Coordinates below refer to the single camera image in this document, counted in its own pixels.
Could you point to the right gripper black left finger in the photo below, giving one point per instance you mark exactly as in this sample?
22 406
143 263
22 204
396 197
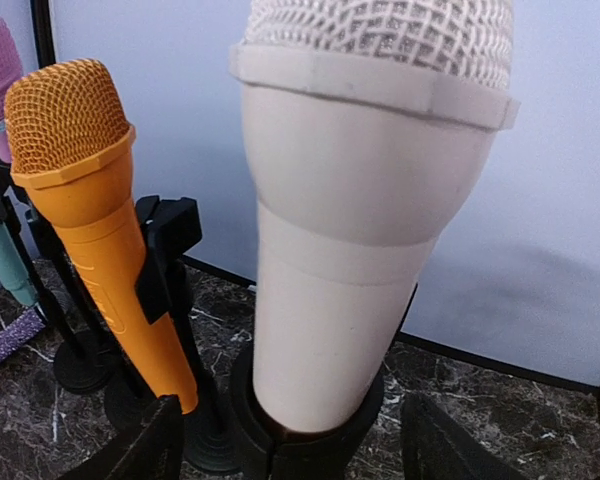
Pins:
151 448

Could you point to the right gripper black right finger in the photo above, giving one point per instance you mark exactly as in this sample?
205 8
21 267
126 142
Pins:
434 446

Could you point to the glitter microphone with silver grille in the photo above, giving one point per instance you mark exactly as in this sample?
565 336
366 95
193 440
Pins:
19 332

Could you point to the cream white microphone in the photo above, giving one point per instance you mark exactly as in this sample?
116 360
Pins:
366 126

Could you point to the black stand under pink microphone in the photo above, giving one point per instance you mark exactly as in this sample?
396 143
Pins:
125 395

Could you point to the black stand under mint microphone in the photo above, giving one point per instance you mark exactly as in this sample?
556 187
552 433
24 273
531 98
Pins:
48 305

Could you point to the black stand under orange microphone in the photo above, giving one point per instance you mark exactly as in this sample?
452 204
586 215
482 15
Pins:
169 228

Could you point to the mint green microphone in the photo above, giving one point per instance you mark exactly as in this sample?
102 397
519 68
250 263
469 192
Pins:
14 276

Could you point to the orange microphone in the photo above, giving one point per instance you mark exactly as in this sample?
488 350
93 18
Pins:
71 149

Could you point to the left black corner post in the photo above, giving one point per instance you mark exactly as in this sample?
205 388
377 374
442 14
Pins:
43 34

